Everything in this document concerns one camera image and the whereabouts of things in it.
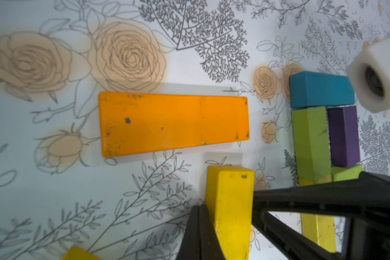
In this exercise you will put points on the small yellow block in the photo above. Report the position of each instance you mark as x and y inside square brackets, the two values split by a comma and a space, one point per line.
[229, 199]
[76, 253]

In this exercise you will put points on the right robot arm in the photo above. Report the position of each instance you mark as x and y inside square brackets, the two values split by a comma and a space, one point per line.
[369, 75]

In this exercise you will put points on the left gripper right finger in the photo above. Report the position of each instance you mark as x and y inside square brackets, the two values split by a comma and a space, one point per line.
[364, 203]

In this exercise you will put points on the lime green block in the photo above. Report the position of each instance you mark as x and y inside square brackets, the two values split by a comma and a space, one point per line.
[345, 173]

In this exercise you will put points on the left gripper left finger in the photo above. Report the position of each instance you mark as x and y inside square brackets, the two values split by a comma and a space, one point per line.
[200, 241]

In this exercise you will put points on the purple block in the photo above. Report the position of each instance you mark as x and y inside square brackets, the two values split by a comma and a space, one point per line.
[344, 136]

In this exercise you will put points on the green block small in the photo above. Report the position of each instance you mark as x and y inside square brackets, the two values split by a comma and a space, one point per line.
[311, 143]

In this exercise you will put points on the orange long block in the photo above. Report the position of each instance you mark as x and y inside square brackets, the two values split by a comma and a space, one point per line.
[143, 123]

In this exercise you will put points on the teal block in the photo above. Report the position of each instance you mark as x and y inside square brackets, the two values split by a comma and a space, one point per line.
[311, 89]

